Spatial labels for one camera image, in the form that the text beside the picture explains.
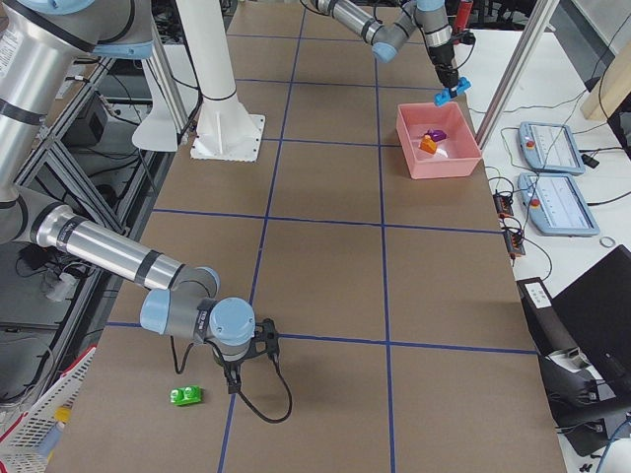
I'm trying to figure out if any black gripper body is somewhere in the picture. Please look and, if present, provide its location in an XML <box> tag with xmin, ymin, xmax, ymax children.
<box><xmin>211</xmin><ymin>318</ymin><xmax>279</xmax><ymax>376</ymax></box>
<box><xmin>427</xmin><ymin>43</ymin><xmax>459</xmax><ymax>89</ymax></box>

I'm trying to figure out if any long blue block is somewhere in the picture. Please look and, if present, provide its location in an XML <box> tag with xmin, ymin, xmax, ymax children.
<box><xmin>434</xmin><ymin>77</ymin><xmax>471</xmax><ymax>106</ymax></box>

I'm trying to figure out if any green block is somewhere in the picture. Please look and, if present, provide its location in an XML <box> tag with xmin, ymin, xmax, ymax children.
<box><xmin>170</xmin><ymin>385</ymin><xmax>203</xmax><ymax>407</ymax></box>

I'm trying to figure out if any purple block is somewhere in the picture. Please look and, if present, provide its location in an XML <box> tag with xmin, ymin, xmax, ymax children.
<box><xmin>425</xmin><ymin>129</ymin><xmax>448</xmax><ymax>143</ymax></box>

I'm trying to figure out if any orange block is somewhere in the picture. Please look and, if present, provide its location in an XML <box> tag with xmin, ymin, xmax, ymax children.
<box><xmin>419</xmin><ymin>135</ymin><xmax>438</xmax><ymax>155</ymax></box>

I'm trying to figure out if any pink plastic box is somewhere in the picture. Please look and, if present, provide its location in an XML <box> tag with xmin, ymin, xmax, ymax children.
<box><xmin>396</xmin><ymin>102</ymin><xmax>482</xmax><ymax>179</ymax></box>

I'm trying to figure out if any upper teach pendant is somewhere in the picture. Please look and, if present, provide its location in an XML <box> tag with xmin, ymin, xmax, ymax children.
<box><xmin>518</xmin><ymin>121</ymin><xmax>585</xmax><ymax>175</ymax></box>

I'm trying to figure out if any teach pendant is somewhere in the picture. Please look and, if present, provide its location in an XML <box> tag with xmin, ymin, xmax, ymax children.
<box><xmin>518</xmin><ymin>121</ymin><xmax>585</xmax><ymax>175</ymax></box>
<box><xmin>518</xmin><ymin>172</ymin><xmax>600</xmax><ymax>237</ymax></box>

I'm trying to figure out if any lower teach pendant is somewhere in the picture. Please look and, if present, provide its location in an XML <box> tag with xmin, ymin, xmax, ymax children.
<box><xmin>518</xmin><ymin>172</ymin><xmax>600</xmax><ymax>237</ymax></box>

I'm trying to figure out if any white mesh basket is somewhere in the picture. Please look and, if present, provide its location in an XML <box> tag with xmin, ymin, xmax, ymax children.
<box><xmin>1</xmin><ymin>345</ymin><xmax>97</xmax><ymax>472</ymax></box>

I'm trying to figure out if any black laptop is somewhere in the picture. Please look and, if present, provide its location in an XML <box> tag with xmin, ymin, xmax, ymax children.
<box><xmin>553</xmin><ymin>244</ymin><xmax>630</xmax><ymax>394</ymax></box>

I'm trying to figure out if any aluminium frame post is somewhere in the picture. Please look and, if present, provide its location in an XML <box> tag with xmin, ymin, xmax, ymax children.
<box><xmin>475</xmin><ymin>0</ymin><xmax>560</xmax><ymax>151</ymax></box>

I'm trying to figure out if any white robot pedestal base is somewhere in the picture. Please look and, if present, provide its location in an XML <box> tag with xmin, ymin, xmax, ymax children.
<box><xmin>176</xmin><ymin>0</ymin><xmax>265</xmax><ymax>163</ymax></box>

